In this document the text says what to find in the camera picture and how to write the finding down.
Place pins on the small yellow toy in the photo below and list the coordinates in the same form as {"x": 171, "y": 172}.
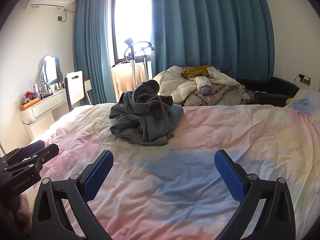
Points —
{"x": 289, "y": 101}

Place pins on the mustard yellow garment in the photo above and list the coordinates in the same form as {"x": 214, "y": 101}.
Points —
{"x": 196, "y": 71}

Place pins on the narrow teal curtain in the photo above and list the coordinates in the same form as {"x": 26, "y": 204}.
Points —
{"x": 92, "y": 55}

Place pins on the pile of beige clothes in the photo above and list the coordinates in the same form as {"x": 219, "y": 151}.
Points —
{"x": 172, "y": 85}

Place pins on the garment steamer stand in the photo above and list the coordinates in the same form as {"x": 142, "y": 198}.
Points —
{"x": 131, "y": 52}

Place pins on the white garment with purple patch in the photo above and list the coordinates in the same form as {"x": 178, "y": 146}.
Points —
{"x": 203, "y": 85}

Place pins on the wide teal curtain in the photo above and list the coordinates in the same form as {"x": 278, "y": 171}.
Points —
{"x": 212, "y": 30}

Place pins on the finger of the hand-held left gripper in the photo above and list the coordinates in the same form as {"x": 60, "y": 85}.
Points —
{"x": 32, "y": 147}
{"x": 48, "y": 151}

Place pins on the wavy edged mirror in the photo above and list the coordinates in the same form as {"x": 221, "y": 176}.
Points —
{"x": 50, "y": 70}

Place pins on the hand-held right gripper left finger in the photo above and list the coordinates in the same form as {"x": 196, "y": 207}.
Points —
{"x": 98, "y": 177}

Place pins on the white vanity desk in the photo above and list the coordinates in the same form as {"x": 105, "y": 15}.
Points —
{"x": 42, "y": 110}

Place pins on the group of cosmetic bottles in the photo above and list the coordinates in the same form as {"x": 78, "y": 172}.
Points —
{"x": 40, "y": 91}

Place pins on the black armchair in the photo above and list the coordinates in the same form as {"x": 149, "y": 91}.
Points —
{"x": 277, "y": 87}

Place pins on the orange tray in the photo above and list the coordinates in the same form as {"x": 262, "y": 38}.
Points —
{"x": 28, "y": 103}

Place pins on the blue denim jeans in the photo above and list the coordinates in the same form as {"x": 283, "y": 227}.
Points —
{"x": 150, "y": 127}

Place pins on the pastel tie-dye pillow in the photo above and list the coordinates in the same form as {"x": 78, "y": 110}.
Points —
{"x": 305, "y": 102}

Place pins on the person's left hand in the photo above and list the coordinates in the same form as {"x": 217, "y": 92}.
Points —
{"x": 25, "y": 205}

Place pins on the dark framed window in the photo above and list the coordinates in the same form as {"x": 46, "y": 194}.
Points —
{"x": 132, "y": 17}

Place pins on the black wall plug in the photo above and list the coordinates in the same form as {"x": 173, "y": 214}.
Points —
{"x": 59, "y": 18}

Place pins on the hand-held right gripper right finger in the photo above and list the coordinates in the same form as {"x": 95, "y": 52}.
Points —
{"x": 228, "y": 177}

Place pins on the wall socket with plug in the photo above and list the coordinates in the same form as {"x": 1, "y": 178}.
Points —
{"x": 305, "y": 79}

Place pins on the white chair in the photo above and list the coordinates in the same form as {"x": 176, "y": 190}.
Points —
{"x": 75, "y": 87}

